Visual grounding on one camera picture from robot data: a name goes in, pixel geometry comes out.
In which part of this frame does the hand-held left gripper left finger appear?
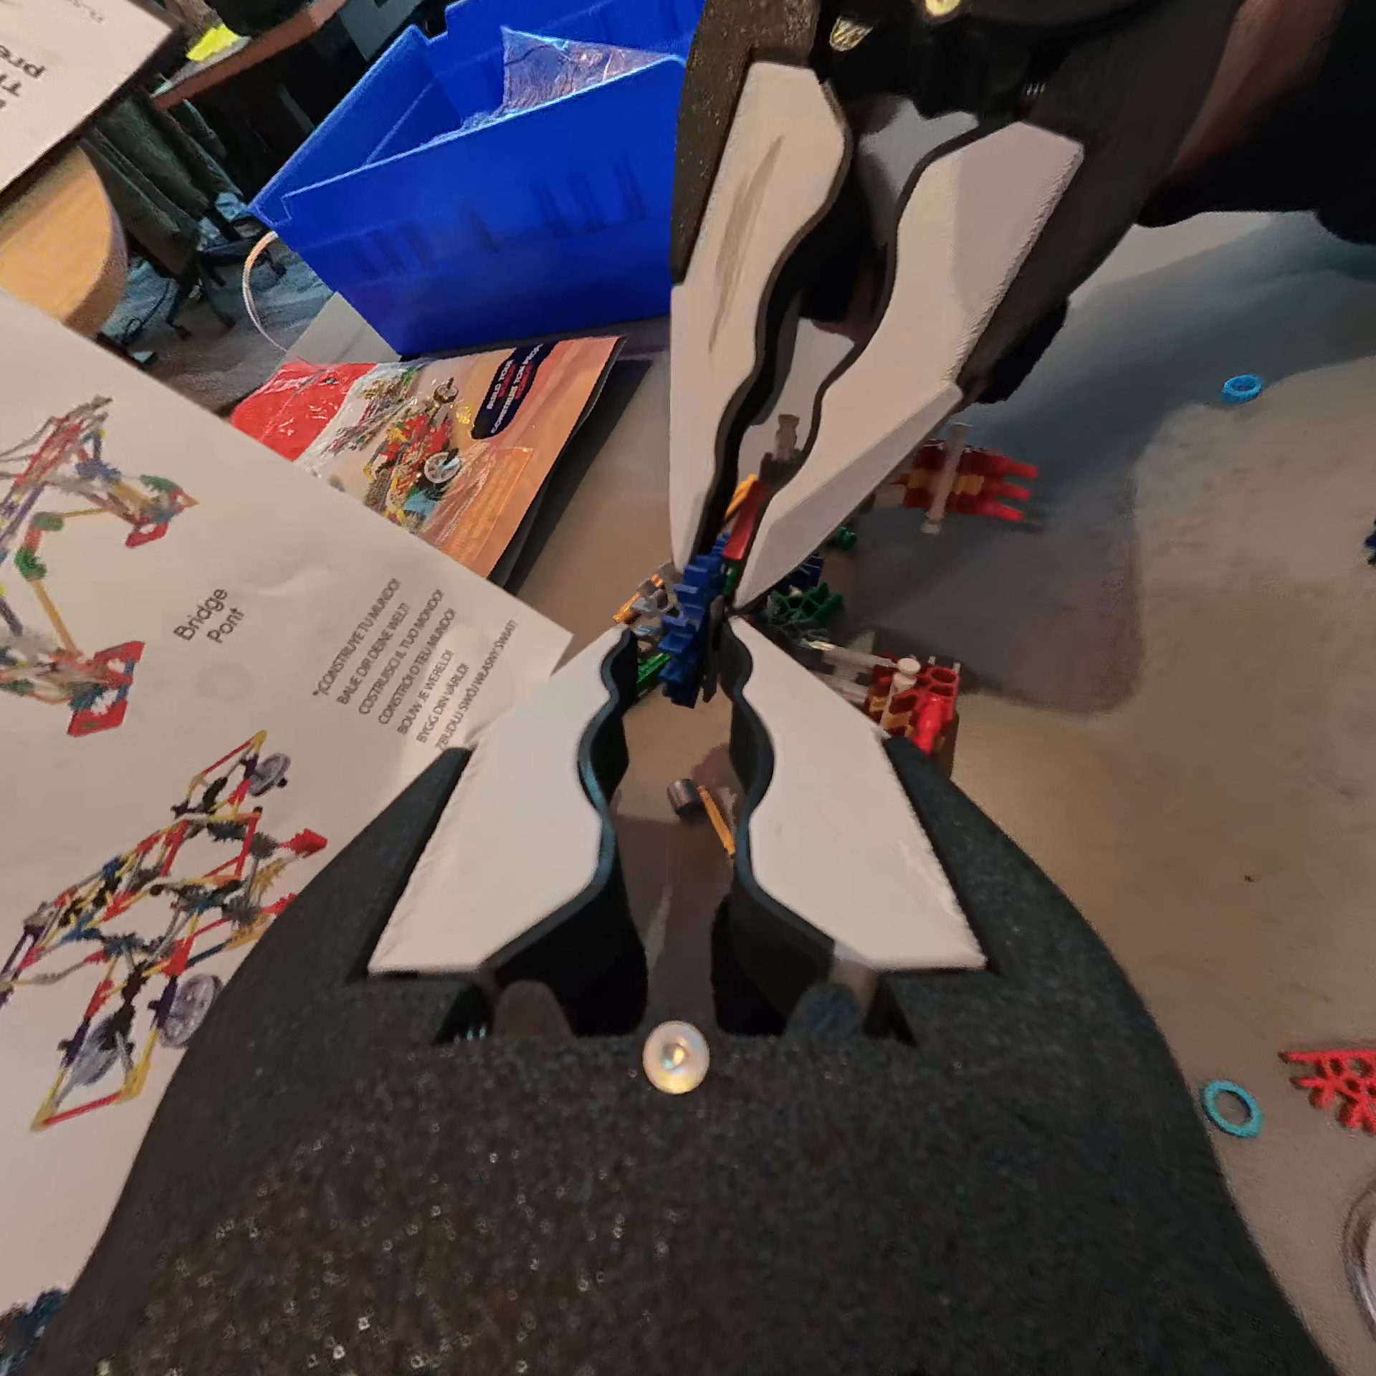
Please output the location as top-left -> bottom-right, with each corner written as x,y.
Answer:
365,628 -> 640,986

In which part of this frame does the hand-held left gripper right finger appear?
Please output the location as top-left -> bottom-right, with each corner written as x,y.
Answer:
723,617 -> 990,989

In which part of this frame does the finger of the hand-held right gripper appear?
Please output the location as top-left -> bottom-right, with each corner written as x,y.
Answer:
667,59 -> 857,571
737,117 -> 1087,607

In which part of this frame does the colourful toy construction model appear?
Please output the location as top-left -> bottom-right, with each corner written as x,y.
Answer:
611,413 -> 1042,756

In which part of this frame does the person's right forearm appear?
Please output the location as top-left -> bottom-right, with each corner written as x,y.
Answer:
1127,0 -> 1376,249

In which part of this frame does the clear plastic parts bag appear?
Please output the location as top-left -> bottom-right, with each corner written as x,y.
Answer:
498,25 -> 691,121

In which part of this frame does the blue plastic bin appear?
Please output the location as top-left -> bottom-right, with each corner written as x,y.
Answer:
249,0 -> 706,357

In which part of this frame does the white printed instruction sheet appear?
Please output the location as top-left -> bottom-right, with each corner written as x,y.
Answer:
0,289 -> 574,1308

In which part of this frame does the red snowflake toy connector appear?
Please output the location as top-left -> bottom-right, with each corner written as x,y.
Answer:
1279,1047 -> 1376,1135

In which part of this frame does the grey toy wheel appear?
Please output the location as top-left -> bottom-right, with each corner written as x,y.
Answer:
1341,1177 -> 1376,1313

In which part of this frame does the round wooden table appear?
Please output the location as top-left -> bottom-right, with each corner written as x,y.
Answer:
0,144 -> 129,337

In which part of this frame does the white printed sign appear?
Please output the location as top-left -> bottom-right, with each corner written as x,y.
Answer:
0,0 -> 178,192

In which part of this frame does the teal toy ring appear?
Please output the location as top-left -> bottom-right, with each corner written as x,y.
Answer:
1200,1079 -> 1264,1142

